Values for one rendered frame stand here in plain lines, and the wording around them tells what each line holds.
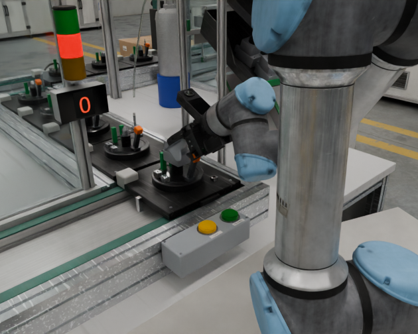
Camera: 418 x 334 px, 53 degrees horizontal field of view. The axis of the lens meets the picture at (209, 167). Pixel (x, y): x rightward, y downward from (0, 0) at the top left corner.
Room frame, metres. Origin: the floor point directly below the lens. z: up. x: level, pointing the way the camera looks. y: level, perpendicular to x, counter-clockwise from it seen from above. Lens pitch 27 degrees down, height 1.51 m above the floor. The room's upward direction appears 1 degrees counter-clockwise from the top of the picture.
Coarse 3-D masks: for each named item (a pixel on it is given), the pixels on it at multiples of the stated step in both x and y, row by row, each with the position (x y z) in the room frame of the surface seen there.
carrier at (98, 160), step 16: (112, 128) 1.20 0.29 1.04; (96, 144) 1.23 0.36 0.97; (112, 144) 1.19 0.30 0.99; (128, 144) 1.17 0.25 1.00; (144, 144) 1.19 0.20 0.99; (160, 144) 1.23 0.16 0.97; (96, 160) 1.12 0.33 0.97; (112, 160) 1.11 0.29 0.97; (128, 160) 1.11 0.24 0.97; (144, 160) 1.11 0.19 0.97; (112, 176) 1.02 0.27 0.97
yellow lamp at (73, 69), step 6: (66, 60) 0.93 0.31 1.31; (72, 60) 0.93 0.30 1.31; (78, 60) 0.94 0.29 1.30; (66, 66) 0.93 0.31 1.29; (72, 66) 0.93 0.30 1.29; (78, 66) 0.93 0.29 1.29; (84, 66) 0.95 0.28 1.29; (66, 72) 0.93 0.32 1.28; (72, 72) 0.93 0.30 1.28; (78, 72) 0.93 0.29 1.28; (84, 72) 0.95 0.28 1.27; (66, 78) 0.93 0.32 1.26; (72, 78) 0.93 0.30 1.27; (78, 78) 0.93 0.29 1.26; (84, 78) 0.95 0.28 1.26
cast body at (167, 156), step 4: (164, 140) 0.99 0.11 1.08; (164, 144) 0.99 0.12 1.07; (184, 148) 0.98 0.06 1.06; (164, 152) 0.99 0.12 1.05; (168, 152) 0.98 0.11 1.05; (184, 152) 0.98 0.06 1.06; (164, 156) 0.99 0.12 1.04; (168, 156) 0.98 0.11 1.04; (172, 156) 0.97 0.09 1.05; (184, 156) 0.97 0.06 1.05; (168, 160) 0.98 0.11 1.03; (172, 160) 0.97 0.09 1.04; (180, 160) 0.96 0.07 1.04; (184, 160) 0.97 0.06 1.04; (188, 160) 0.97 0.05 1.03; (176, 164) 0.95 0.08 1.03; (180, 164) 0.96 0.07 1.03; (184, 164) 0.97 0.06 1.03
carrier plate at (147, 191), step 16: (144, 176) 1.01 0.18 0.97; (208, 176) 1.00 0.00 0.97; (224, 176) 1.00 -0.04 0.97; (128, 192) 0.96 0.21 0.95; (144, 192) 0.92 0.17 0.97; (160, 192) 0.92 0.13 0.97; (192, 192) 0.92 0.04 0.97; (208, 192) 0.92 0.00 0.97; (224, 192) 0.94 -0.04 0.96; (160, 208) 0.85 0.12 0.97; (176, 208) 0.85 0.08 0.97; (192, 208) 0.87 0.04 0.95
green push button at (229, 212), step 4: (224, 212) 0.82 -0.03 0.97; (228, 212) 0.82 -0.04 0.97; (232, 212) 0.82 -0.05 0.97; (236, 212) 0.82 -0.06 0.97; (224, 216) 0.81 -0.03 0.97; (228, 216) 0.80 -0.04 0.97; (232, 216) 0.80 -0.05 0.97; (236, 216) 0.81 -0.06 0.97; (228, 220) 0.80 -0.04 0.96; (232, 220) 0.80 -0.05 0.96
